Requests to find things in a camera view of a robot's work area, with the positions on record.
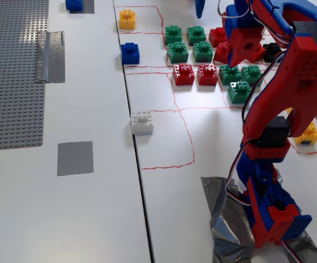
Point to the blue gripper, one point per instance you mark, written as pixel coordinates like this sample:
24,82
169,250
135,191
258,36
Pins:
242,45

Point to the red toy brick block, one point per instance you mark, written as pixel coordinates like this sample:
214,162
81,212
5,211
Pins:
207,75
221,53
258,53
183,75
217,37

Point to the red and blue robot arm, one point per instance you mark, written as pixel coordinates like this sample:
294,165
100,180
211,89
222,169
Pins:
298,68

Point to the green toy brick block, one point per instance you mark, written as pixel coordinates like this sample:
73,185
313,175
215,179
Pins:
177,52
229,75
202,52
173,35
252,75
239,93
196,35

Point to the black toy brick block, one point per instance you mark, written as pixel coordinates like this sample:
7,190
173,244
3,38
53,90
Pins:
271,52

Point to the blue toy brick block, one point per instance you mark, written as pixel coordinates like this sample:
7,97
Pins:
130,54
74,5

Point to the white toy brick block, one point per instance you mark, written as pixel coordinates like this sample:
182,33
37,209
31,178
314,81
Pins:
141,123

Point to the grey square tape marker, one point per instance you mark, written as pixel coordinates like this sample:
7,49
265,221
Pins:
75,158

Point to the blue plastic object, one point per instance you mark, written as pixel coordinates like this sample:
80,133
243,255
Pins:
199,8

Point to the grey studded baseplate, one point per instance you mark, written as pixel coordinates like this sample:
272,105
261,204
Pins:
10,82

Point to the crumpled silver duct tape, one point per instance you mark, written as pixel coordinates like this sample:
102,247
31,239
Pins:
226,227

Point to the grey duct tape strip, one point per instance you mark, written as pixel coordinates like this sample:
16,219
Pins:
50,56

